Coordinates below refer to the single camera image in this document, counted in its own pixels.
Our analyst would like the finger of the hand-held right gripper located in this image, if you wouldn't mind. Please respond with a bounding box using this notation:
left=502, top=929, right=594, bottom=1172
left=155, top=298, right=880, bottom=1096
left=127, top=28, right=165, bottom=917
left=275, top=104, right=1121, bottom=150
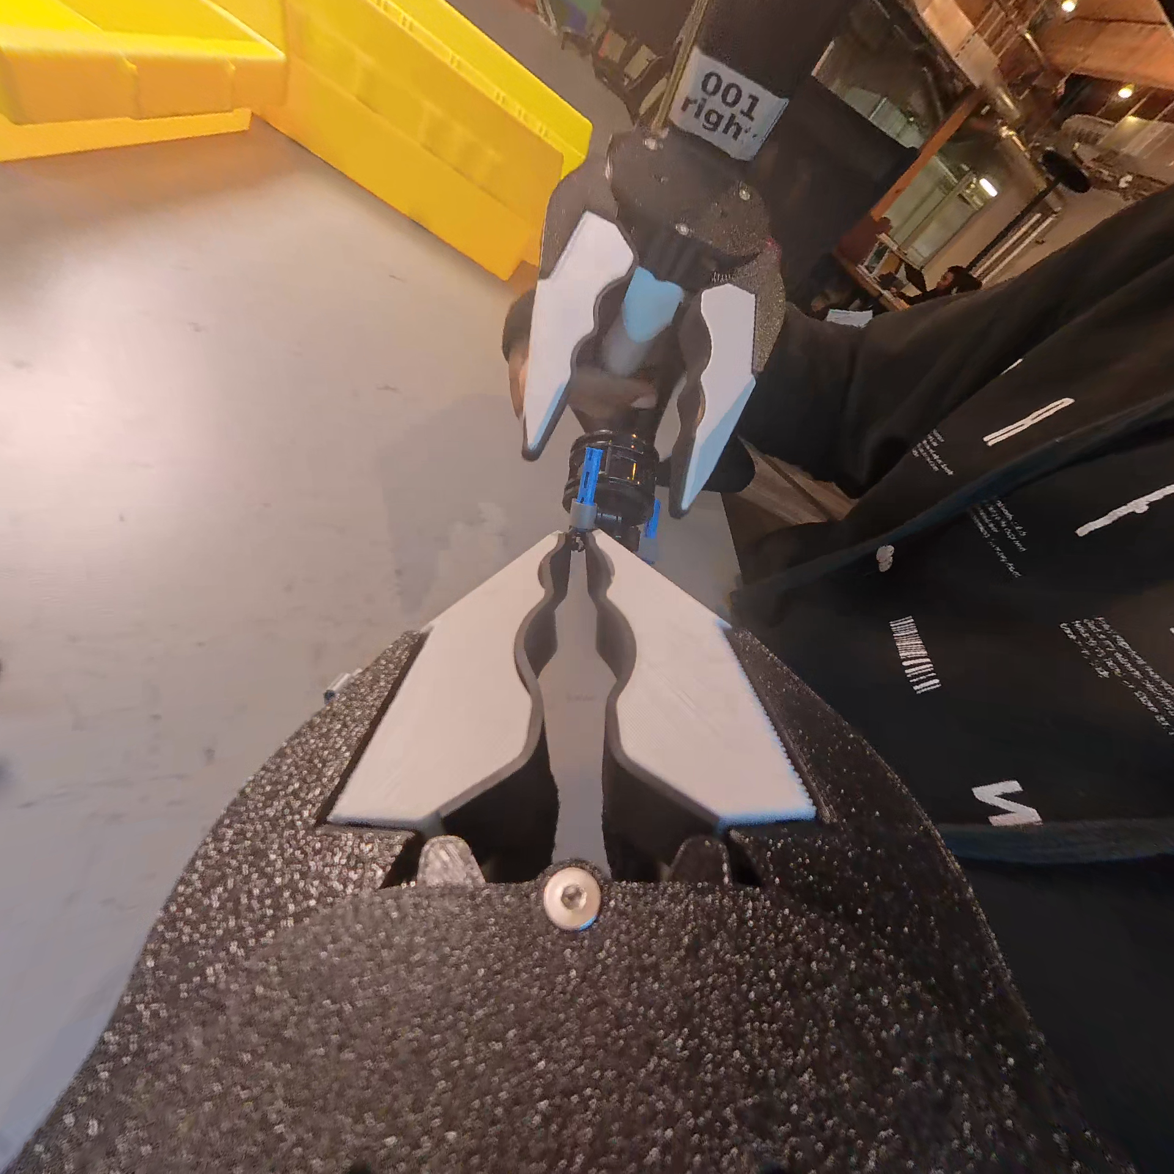
left=520, top=212, right=638, bottom=461
left=666, top=284, right=758, bottom=521

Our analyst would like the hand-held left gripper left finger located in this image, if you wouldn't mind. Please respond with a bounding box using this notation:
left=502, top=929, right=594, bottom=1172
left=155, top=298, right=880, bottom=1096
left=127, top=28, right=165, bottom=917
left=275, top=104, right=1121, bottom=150
left=327, top=531, right=564, bottom=885

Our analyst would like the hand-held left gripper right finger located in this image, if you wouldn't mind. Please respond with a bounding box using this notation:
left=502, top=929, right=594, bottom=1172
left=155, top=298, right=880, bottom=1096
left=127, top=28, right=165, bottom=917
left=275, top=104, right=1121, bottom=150
left=584, top=531, right=816, bottom=885

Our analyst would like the black wheel brick assembly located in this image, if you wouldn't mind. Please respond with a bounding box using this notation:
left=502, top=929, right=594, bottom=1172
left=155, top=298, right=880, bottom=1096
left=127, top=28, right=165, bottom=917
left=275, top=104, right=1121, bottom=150
left=560, top=429, right=664, bottom=563

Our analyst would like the grey desk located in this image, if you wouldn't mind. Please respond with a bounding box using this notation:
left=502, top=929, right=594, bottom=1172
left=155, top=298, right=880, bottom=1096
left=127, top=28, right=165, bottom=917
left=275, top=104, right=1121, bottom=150
left=0, top=120, right=744, bottom=1138

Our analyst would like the person's right hand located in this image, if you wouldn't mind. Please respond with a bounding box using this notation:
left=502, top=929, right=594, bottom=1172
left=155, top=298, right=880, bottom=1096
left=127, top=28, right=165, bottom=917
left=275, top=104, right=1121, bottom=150
left=502, top=292, right=660, bottom=433

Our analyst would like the person's black hoodie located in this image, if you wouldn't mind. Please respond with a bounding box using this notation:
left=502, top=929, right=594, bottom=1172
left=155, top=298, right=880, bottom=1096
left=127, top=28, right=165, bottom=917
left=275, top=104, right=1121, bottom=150
left=728, top=276, right=1174, bottom=1174

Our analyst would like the black round disc on pole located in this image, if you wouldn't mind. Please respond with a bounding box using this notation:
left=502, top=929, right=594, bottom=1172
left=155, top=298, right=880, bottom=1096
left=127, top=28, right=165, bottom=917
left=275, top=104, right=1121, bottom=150
left=986, top=146, right=1093, bottom=272

